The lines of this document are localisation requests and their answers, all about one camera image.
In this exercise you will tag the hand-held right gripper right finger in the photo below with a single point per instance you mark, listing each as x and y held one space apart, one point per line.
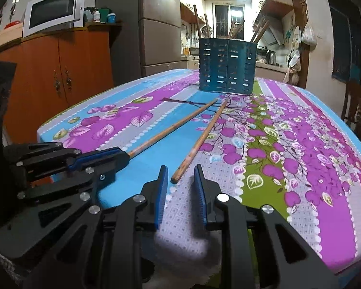
200 200

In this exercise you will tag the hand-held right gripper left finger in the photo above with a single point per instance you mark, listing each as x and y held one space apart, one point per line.
161 198

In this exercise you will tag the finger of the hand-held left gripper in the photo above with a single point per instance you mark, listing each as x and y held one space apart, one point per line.
99 154
114 165

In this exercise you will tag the long brown wooden chopstick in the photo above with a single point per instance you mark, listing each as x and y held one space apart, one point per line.
201 140
174 127

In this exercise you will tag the teal perforated utensil holder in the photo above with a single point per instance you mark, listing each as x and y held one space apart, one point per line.
225 66

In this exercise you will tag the bunch of wooden chopsticks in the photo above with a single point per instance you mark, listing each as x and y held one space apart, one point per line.
196 16

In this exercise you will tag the orange wooden cabinet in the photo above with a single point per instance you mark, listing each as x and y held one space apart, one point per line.
78 66

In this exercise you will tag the floral striped tablecloth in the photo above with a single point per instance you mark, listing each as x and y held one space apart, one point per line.
288 156

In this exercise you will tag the white microwave oven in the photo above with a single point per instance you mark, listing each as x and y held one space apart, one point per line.
51 9

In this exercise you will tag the grey refrigerator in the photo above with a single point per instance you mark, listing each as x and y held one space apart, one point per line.
159 36

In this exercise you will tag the blue plastic cup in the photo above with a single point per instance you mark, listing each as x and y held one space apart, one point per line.
111 18

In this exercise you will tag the green plastic cup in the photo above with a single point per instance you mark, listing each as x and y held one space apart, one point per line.
104 13

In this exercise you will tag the metal kettle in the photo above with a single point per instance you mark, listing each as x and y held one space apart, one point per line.
270 57

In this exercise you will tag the kitchen window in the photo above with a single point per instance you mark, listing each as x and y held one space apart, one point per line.
221 21

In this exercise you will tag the metal range hood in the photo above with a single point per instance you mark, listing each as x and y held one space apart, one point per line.
273 36

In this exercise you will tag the dark wooden chair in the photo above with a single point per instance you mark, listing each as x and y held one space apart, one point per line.
353 102

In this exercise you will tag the white hanging plastic bag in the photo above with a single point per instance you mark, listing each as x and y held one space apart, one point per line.
308 36

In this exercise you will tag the dark glass door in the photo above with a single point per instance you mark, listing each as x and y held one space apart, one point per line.
343 48

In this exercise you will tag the wall hook ornament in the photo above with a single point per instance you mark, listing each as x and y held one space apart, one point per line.
16 3

